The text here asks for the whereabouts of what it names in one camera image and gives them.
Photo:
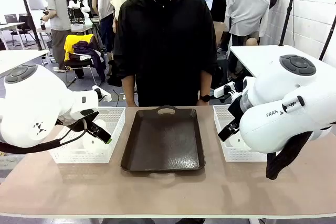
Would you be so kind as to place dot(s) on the cluttered background work table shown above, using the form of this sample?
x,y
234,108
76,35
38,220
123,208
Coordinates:
x,y
78,27

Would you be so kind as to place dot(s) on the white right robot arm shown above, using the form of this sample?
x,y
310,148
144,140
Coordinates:
x,y
278,119

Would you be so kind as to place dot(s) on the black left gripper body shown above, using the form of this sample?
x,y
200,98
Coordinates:
x,y
82,123

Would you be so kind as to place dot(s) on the mannequin with white shirt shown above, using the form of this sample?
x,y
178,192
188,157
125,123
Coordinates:
x,y
246,6

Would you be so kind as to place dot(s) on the white background table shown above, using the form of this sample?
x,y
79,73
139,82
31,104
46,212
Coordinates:
x,y
15,56
257,53

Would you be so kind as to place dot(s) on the beige mannequin head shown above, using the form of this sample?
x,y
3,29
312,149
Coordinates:
x,y
252,41

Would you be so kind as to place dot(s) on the dark brown plastic tray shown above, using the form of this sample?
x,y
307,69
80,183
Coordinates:
x,y
162,142

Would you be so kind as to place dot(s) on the dark purple garment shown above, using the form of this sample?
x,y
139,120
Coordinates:
x,y
86,48

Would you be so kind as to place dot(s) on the person's left hand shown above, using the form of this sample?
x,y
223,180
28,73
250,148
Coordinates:
x,y
202,103

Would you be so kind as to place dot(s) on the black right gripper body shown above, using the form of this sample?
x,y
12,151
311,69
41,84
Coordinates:
x,y
237,111

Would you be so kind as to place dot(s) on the black wrist watch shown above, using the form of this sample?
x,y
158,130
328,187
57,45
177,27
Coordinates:
x,y
205,98

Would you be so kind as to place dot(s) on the mannequin with white tank top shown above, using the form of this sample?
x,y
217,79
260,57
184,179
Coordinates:
x,y
105,1

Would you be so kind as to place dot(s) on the black metal chair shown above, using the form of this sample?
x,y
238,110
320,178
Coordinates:
x,y
78,64

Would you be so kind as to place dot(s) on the person in black jacket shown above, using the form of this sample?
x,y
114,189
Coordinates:
x,y
165,51

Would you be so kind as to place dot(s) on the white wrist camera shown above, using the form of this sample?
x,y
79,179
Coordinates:
x,y
103,95
223,90

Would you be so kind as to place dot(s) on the person's right forearm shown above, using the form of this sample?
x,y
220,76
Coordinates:
x,y
129,87

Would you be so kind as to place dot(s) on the white perforated plastic basket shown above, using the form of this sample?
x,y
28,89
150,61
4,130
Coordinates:
x,y
231,155
115,129

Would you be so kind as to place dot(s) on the man in grey shirt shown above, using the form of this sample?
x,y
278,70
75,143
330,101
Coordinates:
x,y
59,11

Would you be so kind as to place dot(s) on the translucent round-bottom flask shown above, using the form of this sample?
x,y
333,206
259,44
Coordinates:
x,y
93,142

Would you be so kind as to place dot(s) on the yellow garment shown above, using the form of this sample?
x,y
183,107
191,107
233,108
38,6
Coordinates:
x,y
71,43

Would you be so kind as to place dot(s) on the black tripod stand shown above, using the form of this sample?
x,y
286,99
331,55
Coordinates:
x,y
328,37
288,11
32,26

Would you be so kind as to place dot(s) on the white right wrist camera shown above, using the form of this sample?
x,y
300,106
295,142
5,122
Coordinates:
x,y
223,90

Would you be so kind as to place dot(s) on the person's right hand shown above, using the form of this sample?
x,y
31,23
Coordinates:
x,y
132,104

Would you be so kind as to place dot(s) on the person's left forearm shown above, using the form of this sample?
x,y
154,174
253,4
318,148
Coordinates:
x,y
206,82

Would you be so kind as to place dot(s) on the black office chair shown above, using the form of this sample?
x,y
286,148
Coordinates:
x,y
25,27

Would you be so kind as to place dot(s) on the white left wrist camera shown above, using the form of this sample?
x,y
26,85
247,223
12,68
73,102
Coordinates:
x,y
103,95

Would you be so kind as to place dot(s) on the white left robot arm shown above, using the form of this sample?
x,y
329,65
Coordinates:
x,y
31,103

